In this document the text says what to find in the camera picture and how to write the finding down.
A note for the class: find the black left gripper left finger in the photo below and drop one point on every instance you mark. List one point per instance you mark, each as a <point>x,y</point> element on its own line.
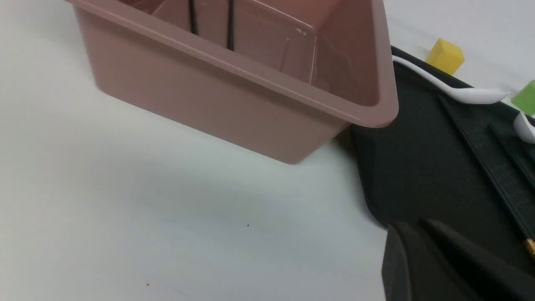
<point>414,270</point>

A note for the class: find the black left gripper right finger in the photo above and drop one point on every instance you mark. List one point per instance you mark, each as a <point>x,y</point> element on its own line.
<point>486,275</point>

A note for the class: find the black chopstick gold tip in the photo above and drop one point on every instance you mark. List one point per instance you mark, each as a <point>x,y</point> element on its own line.
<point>515,217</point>

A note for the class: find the black tray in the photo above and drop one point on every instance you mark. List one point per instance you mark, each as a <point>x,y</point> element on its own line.
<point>419,167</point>

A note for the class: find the black chopstick on tray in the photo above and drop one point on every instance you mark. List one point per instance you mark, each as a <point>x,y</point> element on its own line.
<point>518,154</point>

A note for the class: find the white spoon upper middle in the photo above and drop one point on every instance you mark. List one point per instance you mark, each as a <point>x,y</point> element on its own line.
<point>524,127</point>

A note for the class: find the white spoon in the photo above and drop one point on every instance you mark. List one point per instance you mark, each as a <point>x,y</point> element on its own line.
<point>524,127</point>
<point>471,96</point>

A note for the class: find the green cube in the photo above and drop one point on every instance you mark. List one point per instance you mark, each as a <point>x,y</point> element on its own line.
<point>524,100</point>

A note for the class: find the white spoon far left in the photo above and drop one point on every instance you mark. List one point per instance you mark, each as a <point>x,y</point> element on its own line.
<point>471,96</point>

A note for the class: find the yellow cube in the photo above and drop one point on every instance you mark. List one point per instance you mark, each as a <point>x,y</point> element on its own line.
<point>445,56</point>

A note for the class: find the pink plastic bin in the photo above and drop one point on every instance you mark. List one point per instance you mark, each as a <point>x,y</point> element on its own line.
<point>302,71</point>

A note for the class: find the black chopstick in bin right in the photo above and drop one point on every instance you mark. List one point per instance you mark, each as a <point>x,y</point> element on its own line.
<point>230,26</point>

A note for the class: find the black chopstick in bin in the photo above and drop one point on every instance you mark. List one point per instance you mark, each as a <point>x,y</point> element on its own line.
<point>193,18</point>
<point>230,26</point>

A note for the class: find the black chopstick in bin left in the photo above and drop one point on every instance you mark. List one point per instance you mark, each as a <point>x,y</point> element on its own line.
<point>193,18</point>

